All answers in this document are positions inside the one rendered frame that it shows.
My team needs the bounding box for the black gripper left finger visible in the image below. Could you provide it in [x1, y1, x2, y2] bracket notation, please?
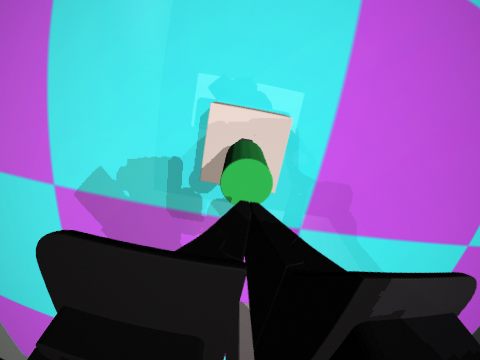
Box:
[36, 200, 252, 360]

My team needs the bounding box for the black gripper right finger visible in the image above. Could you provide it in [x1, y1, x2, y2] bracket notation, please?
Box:
[245, 201, 477, 360]

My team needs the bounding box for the beige rectangular block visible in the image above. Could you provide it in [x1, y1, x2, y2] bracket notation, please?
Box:
[200, 101, 293, 193]

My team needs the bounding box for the dark green cylinder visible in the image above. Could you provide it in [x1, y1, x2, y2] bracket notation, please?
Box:
[220, 140, 273, 205]

